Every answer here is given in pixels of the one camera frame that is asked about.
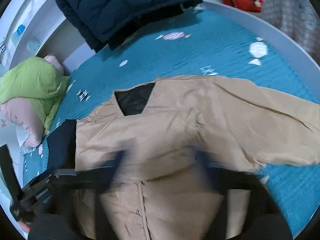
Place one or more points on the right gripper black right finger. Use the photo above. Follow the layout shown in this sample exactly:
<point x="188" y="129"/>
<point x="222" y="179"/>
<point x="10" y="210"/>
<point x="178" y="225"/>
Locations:
<point x="235" y="188"/>

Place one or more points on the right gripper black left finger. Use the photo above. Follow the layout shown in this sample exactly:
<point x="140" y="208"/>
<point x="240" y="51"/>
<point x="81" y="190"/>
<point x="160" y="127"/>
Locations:
<point x="99" y="180"/>

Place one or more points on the tan khaki jacket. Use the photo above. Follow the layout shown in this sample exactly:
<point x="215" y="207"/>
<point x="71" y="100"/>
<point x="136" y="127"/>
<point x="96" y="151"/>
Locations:
<point x="157" y="192"/>

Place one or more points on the left hand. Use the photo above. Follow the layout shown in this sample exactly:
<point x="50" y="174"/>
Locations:
<point x="24" y="227"/>

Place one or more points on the folded dark navy garment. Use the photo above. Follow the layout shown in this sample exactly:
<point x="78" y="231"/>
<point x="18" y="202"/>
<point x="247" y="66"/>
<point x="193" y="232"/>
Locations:
<point x="61" y="146"/>

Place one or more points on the pink pillow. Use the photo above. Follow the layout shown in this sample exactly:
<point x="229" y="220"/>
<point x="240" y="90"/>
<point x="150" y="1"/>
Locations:
<point x="20" y="112"/>

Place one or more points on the green blanket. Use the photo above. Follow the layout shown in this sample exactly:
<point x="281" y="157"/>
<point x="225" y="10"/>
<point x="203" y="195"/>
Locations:
<point x="38" y="81"/>

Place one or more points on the teal quilted bed cover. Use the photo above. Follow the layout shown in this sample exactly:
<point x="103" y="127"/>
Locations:
<point x="202" y="42"/>

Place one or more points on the navy puffer jacket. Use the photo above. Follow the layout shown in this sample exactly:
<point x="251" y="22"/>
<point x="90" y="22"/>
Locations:
<point x="110" y="22"/>

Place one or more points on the grey checked cartoon blanket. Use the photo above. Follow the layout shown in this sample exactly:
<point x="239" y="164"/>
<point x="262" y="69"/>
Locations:
<point x="297" y="19"/>

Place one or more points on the white bed frame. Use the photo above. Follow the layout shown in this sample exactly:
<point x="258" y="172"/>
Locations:
<point x="23" y="20"/>

